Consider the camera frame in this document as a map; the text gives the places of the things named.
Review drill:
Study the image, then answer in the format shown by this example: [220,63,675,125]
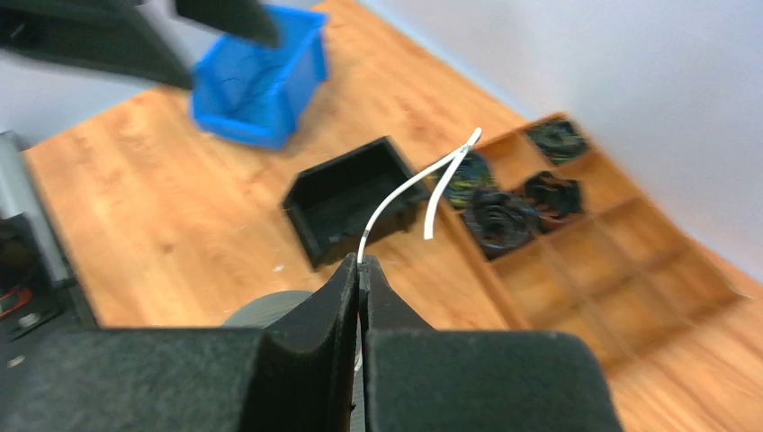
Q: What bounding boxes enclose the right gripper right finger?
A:
[358,256,623,431]

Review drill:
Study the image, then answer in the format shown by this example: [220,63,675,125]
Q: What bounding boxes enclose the white thin wire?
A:
[356,127,484,266]

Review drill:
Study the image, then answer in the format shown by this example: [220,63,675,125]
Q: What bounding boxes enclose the black cable spool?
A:
[222,291,312,328]

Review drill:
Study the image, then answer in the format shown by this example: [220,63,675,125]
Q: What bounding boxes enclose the black plastic bin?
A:
[282,136,414,271]

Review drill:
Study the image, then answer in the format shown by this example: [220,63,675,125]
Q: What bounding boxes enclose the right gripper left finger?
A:
[1,254,358,431]

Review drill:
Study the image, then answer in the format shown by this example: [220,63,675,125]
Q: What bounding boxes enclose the blue plastic bin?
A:
[189,5,328,150]

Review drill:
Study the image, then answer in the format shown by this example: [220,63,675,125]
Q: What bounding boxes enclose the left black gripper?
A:
[1,0,280,90]

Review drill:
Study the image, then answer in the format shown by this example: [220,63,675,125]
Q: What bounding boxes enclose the wooden compartment tray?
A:
[440,112,741,369]

